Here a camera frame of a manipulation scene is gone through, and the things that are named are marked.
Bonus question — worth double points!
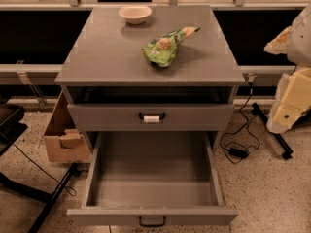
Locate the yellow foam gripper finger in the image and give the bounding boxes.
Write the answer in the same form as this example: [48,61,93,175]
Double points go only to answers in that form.
[263,27,291,54]

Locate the green rice chip bag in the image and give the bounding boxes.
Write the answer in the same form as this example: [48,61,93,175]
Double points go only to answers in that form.
[142,27,200,68]

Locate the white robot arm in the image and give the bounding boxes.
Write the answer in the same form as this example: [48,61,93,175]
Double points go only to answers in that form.
[264,4,311,134]

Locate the open grey bottom drawer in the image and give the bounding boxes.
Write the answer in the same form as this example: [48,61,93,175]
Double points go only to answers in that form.
[67,131,238,226]

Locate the grey drawer cabinet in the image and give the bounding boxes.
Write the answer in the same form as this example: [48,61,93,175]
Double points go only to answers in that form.
[55,5,244,147]

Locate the closed grey upper drawer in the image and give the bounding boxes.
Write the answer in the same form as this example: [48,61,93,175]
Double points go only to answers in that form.
[68,104,233,131]

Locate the black metal stand leg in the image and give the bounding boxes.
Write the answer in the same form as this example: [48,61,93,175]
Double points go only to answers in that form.
[251,102,294,161]

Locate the cream ceramic bowl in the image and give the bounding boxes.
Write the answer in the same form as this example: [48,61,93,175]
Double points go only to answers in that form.
[118,6,152,25]

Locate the brown cardboard box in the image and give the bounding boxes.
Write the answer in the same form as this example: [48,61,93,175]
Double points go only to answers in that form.
[44,93,92,163]

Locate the black power adapter with cable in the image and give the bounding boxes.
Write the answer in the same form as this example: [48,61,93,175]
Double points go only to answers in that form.
[220,82,260,165]

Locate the black handle with white tape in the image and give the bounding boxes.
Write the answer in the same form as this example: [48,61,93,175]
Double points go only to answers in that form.
[139,113,165,123]

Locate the black drawer handle bottom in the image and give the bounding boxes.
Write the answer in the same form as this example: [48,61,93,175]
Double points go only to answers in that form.
[139,216,166,228]

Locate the thin black floor cable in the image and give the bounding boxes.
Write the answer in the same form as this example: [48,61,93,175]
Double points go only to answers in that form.
[0,131,78,198]

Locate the black equipment frame left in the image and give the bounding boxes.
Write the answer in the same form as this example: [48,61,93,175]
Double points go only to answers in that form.
[0,104,80,233]

